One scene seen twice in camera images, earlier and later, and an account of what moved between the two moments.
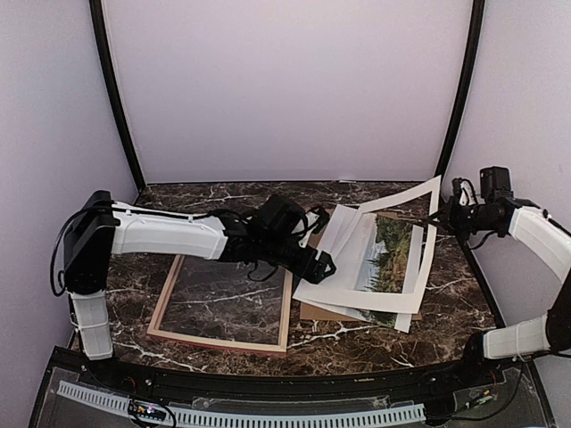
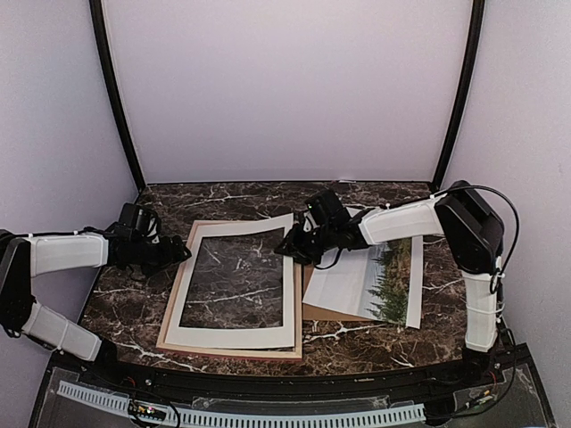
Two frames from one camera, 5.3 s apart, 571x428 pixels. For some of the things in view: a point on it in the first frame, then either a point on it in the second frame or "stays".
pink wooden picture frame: x=280 y=349 → x=234 y=351
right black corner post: x=477 y=11 stays
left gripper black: x=315 y=275 → x=169 y=258
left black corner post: x=97 y=24 stays
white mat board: x=382 y=300 → x=257 y=337
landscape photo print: x=376 y=253 stays
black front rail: x=285 y=387 stays
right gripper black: x=448 y=218 → x=294 y=248
